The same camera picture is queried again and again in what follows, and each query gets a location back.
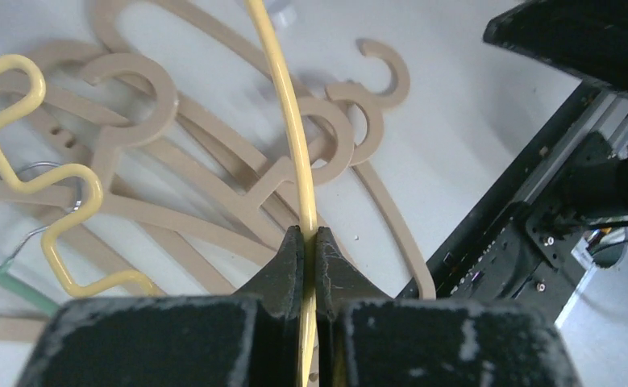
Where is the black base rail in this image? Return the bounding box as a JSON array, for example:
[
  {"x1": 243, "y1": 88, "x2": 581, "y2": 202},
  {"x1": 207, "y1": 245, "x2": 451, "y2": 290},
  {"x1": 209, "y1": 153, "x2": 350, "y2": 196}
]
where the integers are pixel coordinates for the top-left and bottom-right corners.
[{"x1": 426, "y1": 84, "x2": 628, "y2": 320}]

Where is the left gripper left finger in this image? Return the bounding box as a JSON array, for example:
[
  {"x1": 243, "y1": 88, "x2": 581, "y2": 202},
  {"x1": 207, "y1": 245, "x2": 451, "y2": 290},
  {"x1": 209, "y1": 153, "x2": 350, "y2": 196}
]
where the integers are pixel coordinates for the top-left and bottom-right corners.
[{"x1": 18, "y1": 226, "x2": 304, "y2": 386}]

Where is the green wire hanger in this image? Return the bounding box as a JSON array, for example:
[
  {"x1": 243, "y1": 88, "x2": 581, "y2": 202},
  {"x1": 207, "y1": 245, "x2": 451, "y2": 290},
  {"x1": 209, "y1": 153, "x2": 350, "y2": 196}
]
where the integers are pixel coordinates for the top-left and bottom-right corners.
[{"x1": 0, "y1": 177, "x2": 86, "y2": 318}]

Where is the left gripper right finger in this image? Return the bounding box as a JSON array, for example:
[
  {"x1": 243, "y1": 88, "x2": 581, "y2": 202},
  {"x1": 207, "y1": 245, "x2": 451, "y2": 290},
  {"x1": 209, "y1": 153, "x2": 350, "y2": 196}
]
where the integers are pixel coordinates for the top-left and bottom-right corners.
[{"x1": 315, "y1": 227, "x2": 581, "y2": 386}]

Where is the yellow wire hanger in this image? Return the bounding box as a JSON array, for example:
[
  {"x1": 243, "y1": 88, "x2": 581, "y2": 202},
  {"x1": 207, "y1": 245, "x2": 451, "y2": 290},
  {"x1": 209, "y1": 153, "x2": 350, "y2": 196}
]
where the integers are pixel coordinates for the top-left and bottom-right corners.
[{"x1": 0, "y1": 1, "x2": 318, "y2": 386}]

